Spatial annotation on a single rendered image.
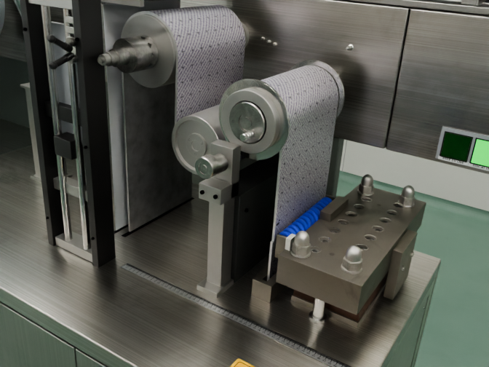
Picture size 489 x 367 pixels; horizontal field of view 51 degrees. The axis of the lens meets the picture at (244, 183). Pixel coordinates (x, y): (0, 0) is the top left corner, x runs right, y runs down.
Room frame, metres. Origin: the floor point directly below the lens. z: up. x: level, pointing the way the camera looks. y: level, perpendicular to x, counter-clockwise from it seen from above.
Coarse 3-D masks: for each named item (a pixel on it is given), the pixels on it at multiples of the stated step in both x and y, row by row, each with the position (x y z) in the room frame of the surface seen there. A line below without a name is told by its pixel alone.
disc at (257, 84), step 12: (240, 84) 0.90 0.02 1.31; (252, 84) 0.89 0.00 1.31; (264, 84) 0.88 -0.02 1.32; (228, 96) 0.92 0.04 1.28; (276, 96) 0.87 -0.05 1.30; (288, 120) 0.85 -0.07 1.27; (288, 132) 0.85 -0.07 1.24; (276, 144) 0.86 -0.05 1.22; (252, 156) 0.89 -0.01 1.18; (264, 156) 0.87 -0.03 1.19
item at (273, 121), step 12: (240, 96) 0.89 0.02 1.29; (252, 96) 0.87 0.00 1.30; (264, 96) 0.87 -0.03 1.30; (228, 108) 0.90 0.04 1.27; (264, 108) 0.86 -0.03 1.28; (276, 108) 0.86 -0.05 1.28; (228, 120) 0.90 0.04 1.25; (276, 120) 0.85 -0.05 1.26; (228, 132) 0.90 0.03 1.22; (276, 132) 0.85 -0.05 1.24; (240, 144) 0.88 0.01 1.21; (252, 144) 0.87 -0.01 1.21; (264, 144) 0.86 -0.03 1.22
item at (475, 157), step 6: (480, 144) 0.98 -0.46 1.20; (486, 144) 0.97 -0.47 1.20; (474, 150) 0.98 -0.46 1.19; (480, 150) 0.98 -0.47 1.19; (486, 150) 0.97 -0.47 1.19; (474, 156) 0.98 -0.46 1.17; (480, 156) 0.97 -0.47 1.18; (486, 156) 0.97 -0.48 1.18; (474, 162) 0.98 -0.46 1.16; (480, 162) 0.97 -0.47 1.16; (486, 162) 0.97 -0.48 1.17
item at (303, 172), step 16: (304, 144) 0.94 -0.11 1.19; (320, 144) 1.01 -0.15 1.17; (288, 160) 0.89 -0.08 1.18; (304, 160) 0.95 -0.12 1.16; (320, 160) 1.02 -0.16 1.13; (288, 176) 0.89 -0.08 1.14; (304, 176) 0.95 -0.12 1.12; (320, 176) 1.02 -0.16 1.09; (288, 192) 0.90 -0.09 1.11; (304, 192) 0.96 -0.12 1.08; (320, 192) 1.03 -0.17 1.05; (288, 208) 0.90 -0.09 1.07; (304, 208) 0.97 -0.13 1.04; (288, 224) 0.91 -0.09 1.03; (272, 240) 0.86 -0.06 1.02
